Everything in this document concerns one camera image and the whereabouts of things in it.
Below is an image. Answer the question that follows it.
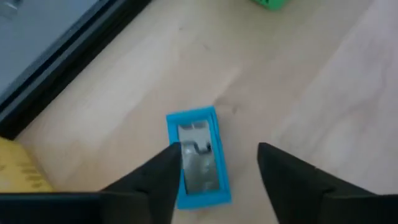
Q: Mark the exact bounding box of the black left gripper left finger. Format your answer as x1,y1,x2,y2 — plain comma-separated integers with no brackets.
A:
99,141,183,224

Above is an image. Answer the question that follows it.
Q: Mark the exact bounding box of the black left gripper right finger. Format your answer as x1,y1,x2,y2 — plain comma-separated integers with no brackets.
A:
257,142,326,224

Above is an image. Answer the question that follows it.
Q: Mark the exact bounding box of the small teal rectangular item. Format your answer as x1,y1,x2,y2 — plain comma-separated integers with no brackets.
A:
165,105,233,211

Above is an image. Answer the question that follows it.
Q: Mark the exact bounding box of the yellow plastic basket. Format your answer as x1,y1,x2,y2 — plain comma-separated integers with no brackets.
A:
0,136,56,194

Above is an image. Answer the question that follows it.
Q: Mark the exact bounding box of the green plastic basket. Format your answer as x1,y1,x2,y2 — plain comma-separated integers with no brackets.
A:
250,0,290,12

